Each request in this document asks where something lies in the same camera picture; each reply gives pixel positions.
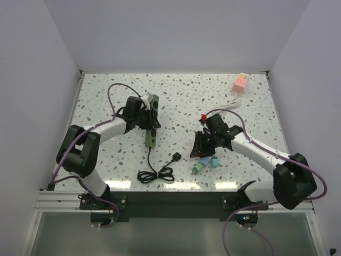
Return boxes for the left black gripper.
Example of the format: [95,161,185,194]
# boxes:
[134,107,160,130]

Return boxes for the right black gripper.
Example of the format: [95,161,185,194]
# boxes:
[190,131,218,159]

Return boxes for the blue plug cube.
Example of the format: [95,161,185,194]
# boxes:
[198,157,210,166]

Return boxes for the teal plug cube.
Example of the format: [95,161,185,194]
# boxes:
[210,156,219,169]

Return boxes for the green plug cube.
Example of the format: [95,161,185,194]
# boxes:
[191,163,205,175]

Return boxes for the green power strip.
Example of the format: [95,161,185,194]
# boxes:
[145,94,159,148]

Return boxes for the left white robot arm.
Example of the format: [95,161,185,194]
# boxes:
[56,94,161,209]

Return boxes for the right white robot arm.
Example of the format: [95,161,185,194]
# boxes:
[190,114,317,210]

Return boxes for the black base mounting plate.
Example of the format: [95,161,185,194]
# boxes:
[78,191,262,222]

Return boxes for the pink cube charger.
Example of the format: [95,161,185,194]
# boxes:
[232,73,248,94]

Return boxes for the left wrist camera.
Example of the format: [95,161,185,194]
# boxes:
[141,93,153,106]

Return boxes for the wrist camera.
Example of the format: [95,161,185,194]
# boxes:
[141,93,153,106]
[199,114,207,125]

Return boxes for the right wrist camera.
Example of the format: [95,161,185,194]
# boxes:
[199,114,207,125]

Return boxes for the black power strip cable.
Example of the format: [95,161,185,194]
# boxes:
[136,146,182,185]

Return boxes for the white coiled cable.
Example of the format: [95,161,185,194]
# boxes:
[210,92,242,118]

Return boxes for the aluminium frame rail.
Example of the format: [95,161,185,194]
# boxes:
[34,70,86,212]

